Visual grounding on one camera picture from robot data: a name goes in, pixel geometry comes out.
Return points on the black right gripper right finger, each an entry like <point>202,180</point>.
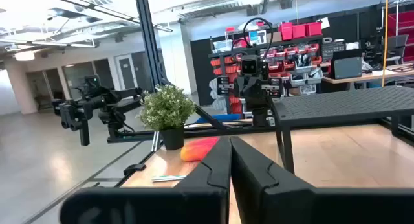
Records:
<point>291,204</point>

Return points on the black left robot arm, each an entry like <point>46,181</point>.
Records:
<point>258,114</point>

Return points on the black perforated metal shelf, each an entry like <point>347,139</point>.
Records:
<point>339,104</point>

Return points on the black office chair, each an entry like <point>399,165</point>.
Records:
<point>396,46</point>

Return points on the red orange mango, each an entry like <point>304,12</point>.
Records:
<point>195,151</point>

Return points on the red storage bin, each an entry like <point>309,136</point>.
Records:
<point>299,31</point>
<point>313,29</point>
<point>286,31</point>

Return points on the green potted plant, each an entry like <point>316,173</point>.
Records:
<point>166,107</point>

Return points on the red metal cabinet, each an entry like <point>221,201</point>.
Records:
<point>402,26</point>

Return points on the wooden desk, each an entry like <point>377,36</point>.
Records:
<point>365,76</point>

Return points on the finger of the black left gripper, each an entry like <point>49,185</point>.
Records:
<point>255,87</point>
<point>242,87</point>

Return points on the rack of red bins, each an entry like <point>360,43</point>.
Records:
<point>291,60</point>

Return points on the black background robot arm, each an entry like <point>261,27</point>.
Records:
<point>77,115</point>

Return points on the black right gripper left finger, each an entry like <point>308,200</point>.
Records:
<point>200,201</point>

